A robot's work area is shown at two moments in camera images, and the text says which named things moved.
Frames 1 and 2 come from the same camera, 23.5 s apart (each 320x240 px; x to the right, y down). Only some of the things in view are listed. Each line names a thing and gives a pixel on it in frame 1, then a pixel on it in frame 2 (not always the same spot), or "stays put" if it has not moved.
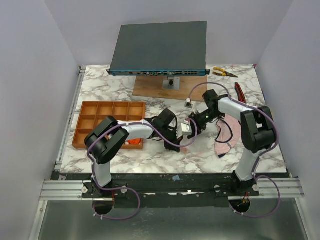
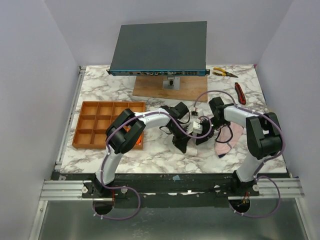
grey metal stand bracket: [172, 83] stays put
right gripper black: [197, 121] → [206, 132]
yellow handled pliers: [219, 72] stays put
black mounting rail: [170, 190] stays put
